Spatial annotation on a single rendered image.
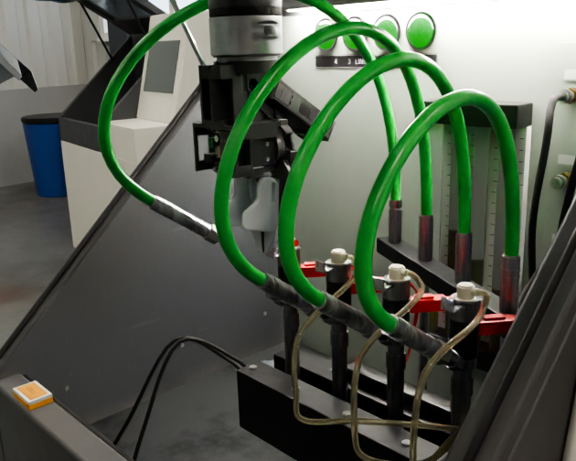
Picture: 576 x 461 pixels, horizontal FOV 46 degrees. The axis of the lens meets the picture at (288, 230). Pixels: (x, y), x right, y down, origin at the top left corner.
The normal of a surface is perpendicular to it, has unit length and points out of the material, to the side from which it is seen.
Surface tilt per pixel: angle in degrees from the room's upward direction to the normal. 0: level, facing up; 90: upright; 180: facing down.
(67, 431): 0
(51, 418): 0
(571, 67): 90
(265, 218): 93
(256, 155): 90
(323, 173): 90
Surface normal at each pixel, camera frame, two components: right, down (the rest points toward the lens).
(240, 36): -0.07, 0.26
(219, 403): -0.04, -0.96
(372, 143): -0.73, 0.20
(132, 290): 0.68, 0.18
